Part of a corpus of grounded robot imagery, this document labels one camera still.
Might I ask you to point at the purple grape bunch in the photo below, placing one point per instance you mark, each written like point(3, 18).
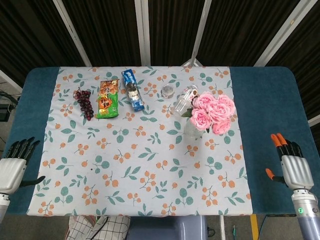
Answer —
point(83, 102)

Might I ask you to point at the pink rose bouquet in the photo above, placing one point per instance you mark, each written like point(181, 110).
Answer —
point(215, 110)

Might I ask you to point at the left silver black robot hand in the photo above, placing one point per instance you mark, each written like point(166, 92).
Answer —
point(10, 173)

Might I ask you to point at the white table leg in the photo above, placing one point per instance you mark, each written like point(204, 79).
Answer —
point(222, 227)

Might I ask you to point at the white partition frame post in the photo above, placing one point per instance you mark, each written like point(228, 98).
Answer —
point(143, 32)
point(72, 32)
point(282, 32)
point(203, 25)

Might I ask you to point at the white stand with base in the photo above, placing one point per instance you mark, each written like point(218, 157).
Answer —
point(192, 61)

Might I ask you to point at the right silver orange-tipped robot hand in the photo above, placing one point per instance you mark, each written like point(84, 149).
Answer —
point(297, 172)

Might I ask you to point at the blue cookie package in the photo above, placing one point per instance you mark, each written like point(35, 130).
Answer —
point(132, 90)

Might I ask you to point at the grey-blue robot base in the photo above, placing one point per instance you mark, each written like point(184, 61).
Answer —
point(162, 230)

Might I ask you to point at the clear glass vase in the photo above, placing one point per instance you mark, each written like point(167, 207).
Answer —
point(191, 131)

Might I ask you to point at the teal table cover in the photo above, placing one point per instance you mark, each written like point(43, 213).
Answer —
point(270, 112)

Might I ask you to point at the clear plastic water bottle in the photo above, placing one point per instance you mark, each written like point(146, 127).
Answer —
point(181, 102)

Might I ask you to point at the white checkered fabric bag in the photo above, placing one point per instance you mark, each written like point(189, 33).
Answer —
point(82, 227)

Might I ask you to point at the small round metal tin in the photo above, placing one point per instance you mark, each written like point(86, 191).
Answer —
point(168, 91)

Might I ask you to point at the green orange snack bag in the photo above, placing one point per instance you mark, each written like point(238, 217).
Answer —
point(107, 102)

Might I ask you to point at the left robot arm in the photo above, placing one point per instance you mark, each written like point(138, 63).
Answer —
point(3, 206)

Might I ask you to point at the floral print tablecloth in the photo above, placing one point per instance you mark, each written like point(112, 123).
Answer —
point(140, 155)

